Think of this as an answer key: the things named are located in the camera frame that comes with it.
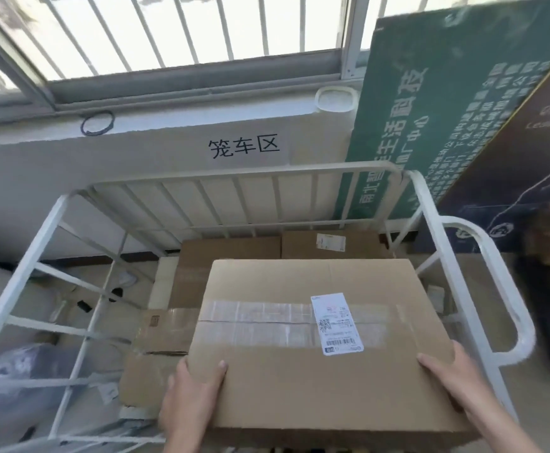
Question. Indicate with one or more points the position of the person's right hand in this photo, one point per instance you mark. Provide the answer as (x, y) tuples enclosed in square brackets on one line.
[(449, 378)]

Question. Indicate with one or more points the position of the person's left hand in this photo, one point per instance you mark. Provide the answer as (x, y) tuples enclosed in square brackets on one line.
[(186, 405)]

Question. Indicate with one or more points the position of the person's right thumb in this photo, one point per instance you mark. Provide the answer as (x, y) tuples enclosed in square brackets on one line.
[(433, 367)]

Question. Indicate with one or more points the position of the person's left thumb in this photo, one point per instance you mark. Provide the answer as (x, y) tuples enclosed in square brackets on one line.
[(214, 376)]

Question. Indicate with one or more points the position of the large taped cardboard box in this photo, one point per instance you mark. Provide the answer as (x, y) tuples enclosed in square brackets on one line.
[(319, 346)]

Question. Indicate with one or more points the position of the person's right forearm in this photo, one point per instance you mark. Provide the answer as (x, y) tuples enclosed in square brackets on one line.
[(504, 426)]

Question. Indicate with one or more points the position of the person's left forearm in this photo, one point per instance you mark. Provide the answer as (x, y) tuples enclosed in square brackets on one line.
[(183, 445)]

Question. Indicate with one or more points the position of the crumpled taped cardboard box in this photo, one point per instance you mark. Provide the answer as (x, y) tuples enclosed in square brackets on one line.
[(161, 353)]

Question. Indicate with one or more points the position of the white shipping label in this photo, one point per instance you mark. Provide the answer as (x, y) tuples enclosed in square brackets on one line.
[(336, 325)]

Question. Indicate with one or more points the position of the plain brown cardboard box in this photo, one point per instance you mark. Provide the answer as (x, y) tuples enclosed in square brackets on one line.
[(218, 268)]

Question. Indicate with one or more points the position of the white metal cage cart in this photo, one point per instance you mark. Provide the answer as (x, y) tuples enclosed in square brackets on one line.
[(463, 259)]

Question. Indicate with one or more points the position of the cardboard box with small label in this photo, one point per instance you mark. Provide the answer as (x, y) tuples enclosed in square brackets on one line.
[(331, 245)]

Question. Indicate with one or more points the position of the clear plastic wrapped bundle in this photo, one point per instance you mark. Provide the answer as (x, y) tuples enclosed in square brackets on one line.
[(24, 391)]

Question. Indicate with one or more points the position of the dark brown printed sign board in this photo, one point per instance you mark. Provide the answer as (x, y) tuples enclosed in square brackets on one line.
[(515, 174)]

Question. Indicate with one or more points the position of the green printed sign board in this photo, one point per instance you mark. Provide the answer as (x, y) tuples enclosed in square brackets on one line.
[(426, 113)]

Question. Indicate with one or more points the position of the white plastic container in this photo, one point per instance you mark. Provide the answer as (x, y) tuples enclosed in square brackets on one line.
[(336, 99)]

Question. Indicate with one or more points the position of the window frame with bars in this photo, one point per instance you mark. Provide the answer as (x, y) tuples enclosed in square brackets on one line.
[(161, 47)]

